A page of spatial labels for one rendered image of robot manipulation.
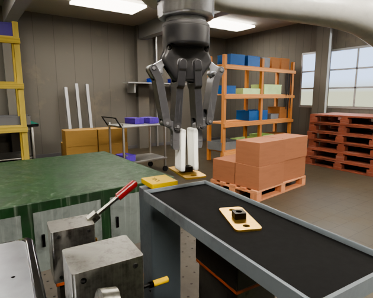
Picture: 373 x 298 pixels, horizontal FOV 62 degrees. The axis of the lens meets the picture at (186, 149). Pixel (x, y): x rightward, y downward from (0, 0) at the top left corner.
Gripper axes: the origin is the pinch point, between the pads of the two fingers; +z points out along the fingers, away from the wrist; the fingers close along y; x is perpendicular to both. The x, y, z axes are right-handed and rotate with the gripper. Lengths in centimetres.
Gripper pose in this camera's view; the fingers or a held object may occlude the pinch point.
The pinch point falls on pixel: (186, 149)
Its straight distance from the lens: 52.3
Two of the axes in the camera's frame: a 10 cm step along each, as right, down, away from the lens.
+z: 0.0, 9.9, 1.7
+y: -9.2, 0.7, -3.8
